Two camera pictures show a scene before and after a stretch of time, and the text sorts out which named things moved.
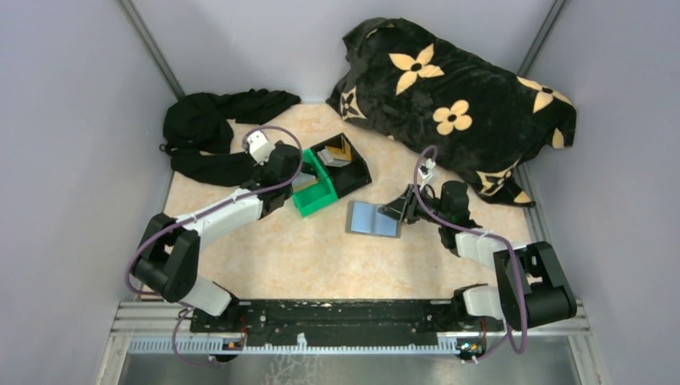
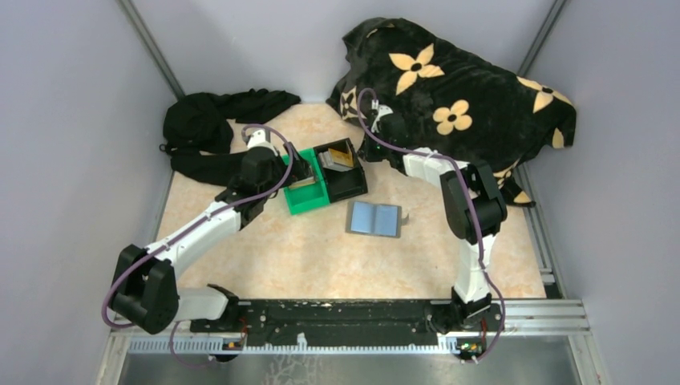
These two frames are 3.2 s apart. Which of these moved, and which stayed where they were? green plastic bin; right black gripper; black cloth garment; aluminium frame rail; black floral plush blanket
Moved: green plastic bin; right black gripper
Stayed: aluminium frame rail; black floral plush blanket; black cloth garment
